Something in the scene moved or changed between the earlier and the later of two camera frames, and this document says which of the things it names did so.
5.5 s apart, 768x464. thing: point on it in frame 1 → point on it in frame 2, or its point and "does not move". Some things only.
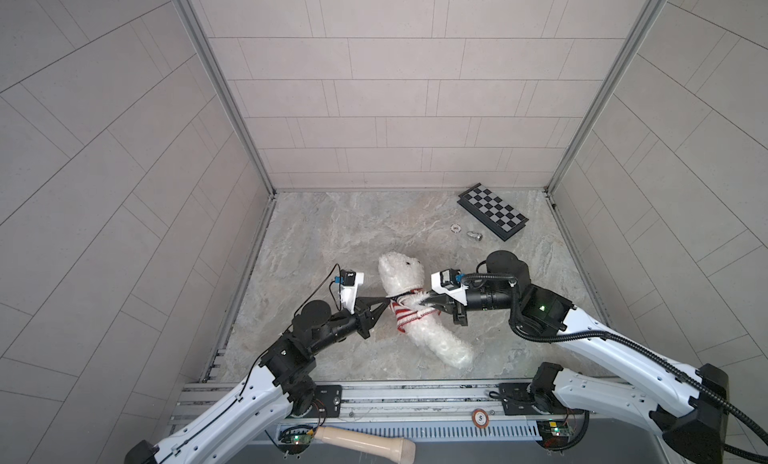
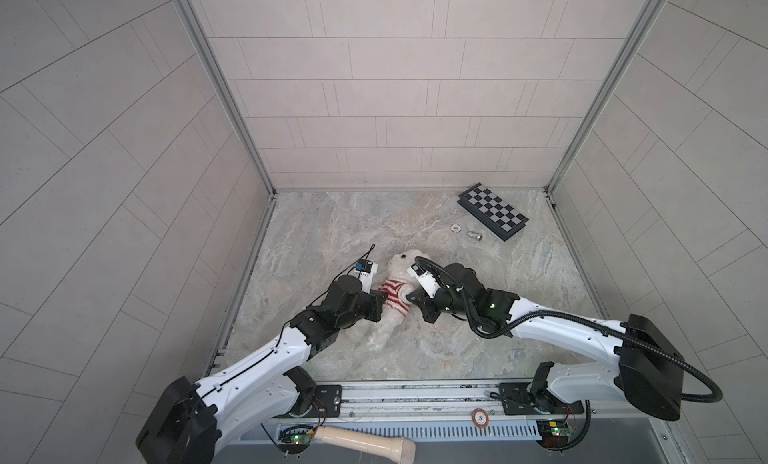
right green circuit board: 555,434 does not move
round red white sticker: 480,418 does not move
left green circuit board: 295,441 does not move
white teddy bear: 400,273 → 396,305
